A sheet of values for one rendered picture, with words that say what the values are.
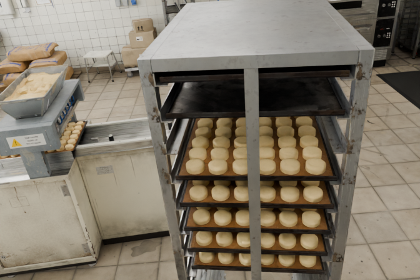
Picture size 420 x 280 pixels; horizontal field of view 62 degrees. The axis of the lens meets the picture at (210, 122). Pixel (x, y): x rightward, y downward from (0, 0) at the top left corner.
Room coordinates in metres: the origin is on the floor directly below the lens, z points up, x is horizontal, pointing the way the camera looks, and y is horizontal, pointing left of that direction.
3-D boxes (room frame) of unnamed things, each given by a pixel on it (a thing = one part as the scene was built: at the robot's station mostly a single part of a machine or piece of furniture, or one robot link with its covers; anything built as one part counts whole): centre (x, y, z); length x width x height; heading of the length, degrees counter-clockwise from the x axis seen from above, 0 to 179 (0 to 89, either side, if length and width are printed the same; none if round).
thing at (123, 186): (2.10, 0.56, 0.45); 0.70 x 0.34 x 0.90; 94
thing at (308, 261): (0.73, -0.26, 1.14); 0.05 x 0.05 x 0.02
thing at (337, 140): (0.97, -0.34, 1.59); 0.64 x 0.03 x 0.03; 171
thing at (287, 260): (0.74, -0.20, 1.14); 0.05 x 0.05 x 0.02
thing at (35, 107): (2.07, 1.06, 1.25); 0.56 x 0.29 x 0.14; 4
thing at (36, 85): (2.07, 1.06, 1.28); 0.54 x 0.27 x 0.06; 4
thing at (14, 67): (5.46, 2.98, 0.47); 0.72 x 0.42 x 0.17; 0
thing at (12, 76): (5.22, 2.73, 0.32); 0.72 x 0.42 x 0.17; 94
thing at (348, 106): (0.97, -0.34, 1.68); 0.64 x 0.03 x 0.03; 171
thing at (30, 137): (2.07, 1.06, 1.01); 0.72 x 0.33 x 0.34; 4
